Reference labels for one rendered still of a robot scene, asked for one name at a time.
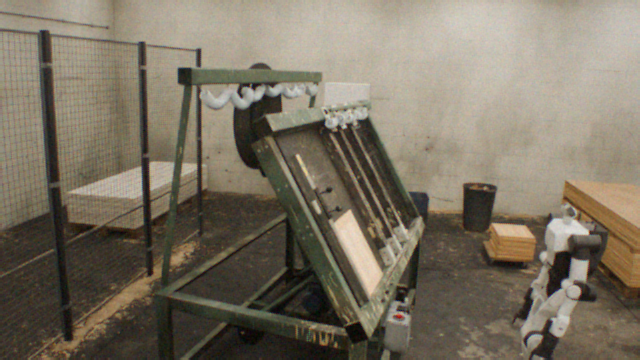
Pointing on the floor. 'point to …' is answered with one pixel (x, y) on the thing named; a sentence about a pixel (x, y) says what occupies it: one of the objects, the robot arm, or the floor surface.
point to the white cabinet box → (342, 93)
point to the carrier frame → (285, 326)
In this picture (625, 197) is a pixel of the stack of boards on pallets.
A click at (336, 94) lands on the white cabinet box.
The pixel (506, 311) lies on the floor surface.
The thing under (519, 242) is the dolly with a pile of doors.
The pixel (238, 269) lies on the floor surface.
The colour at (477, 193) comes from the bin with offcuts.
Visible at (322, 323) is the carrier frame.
